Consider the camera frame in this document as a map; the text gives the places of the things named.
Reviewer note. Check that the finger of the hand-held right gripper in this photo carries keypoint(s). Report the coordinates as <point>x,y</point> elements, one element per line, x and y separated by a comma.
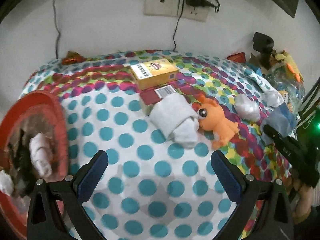
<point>282,143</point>

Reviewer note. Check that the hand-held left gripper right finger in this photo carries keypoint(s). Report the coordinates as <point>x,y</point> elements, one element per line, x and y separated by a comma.
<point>226,177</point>

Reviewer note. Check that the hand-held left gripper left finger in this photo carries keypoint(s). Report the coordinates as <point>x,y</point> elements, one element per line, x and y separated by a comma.
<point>92,177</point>

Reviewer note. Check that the light blue sock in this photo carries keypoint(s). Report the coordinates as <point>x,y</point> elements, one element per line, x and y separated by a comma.
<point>280,120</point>

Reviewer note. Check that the white plastic bag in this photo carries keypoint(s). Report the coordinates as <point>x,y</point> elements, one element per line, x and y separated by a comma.
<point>247,107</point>
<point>273,98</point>

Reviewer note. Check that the orange toy figure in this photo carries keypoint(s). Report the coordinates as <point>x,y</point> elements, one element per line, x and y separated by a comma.
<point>222,125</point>

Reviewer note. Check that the black plastic bag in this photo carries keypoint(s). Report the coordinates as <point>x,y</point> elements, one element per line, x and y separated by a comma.
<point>23,187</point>
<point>21,152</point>

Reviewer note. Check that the large white sock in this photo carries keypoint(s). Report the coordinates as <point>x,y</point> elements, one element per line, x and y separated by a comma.
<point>172,120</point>

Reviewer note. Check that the round red tray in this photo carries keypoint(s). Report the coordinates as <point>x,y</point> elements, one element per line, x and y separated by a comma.
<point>50,110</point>

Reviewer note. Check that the person's right hand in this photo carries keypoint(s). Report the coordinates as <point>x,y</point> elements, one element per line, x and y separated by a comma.
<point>301,202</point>

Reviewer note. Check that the small yellow box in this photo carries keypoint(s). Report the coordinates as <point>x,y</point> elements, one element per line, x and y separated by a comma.
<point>285,96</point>

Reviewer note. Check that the polka dot tablecloth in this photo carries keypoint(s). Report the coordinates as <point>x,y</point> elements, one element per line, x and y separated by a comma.
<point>155,170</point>

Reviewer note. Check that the clear plastic bag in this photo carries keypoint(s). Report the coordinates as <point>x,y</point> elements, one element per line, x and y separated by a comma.
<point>282,80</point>

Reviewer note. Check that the yellow plush duck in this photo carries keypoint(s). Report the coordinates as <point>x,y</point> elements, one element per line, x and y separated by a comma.
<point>292,65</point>

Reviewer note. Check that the red packet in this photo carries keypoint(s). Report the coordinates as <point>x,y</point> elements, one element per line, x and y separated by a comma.
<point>237,57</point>

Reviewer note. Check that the red box with barcode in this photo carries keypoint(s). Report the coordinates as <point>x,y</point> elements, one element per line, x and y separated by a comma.
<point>150,97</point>

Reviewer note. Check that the black stand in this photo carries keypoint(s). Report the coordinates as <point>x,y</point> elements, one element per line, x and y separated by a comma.
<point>261,42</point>

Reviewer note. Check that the red snack wrapper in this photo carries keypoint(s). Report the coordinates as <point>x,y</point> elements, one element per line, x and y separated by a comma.
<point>72,58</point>

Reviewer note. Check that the black plug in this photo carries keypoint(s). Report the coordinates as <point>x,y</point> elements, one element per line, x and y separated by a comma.
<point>211,6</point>

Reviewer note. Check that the white power outlet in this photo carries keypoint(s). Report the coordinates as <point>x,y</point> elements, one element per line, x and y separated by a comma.
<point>197,13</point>

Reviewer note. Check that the white wall socket plate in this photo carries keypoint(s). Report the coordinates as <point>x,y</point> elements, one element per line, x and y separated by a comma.
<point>160,5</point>

